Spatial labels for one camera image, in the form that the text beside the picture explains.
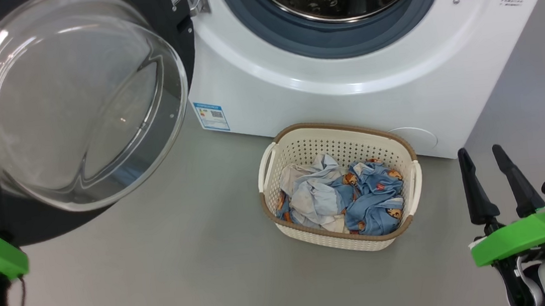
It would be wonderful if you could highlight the grey rubber door gasket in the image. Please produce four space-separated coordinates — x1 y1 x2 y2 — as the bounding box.
217 0 451 70

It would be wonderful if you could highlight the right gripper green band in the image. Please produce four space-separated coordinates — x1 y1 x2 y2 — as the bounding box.
457 140 545 269

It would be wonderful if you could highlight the round white filter cover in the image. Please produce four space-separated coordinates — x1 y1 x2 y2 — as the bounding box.
387 124 438 154

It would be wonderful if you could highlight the blue bear print garment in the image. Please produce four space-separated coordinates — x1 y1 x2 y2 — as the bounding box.
338 156 409 239

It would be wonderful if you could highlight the white front-load washing machine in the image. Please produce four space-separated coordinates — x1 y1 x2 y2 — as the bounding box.
179 0 545 184

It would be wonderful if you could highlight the blue energy label sticker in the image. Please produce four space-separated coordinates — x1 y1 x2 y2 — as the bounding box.
193 99 230 134

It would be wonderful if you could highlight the pale blue cream garment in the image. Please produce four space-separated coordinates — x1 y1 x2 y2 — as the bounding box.
277 152 355 237

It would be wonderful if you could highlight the black round glass washer door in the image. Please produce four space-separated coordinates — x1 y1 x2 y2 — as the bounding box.
0 0 213 248

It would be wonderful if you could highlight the cream perforated laundry basket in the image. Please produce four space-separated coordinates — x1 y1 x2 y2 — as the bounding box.
253 112 430 262

